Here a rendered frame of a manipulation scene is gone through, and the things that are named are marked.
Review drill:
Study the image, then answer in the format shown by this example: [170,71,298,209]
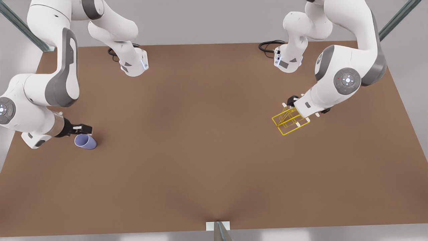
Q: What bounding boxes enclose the lilac cup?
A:
[74,134,98,150]

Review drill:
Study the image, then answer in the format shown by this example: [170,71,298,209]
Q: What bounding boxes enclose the yellow wire cup holder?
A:
[271,106,311,136]

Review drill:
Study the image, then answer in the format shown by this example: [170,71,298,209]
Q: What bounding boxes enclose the black cable loop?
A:
[107,43,141,63]
[258,40,287,60]

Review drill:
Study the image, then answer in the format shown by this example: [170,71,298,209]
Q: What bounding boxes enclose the silver frame post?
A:
[0,1,56,53]
[379,0,423,42]
[214,221,233,241]

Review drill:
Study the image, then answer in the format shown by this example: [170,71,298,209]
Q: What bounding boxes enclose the white post foot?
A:
[205,221,231,232]

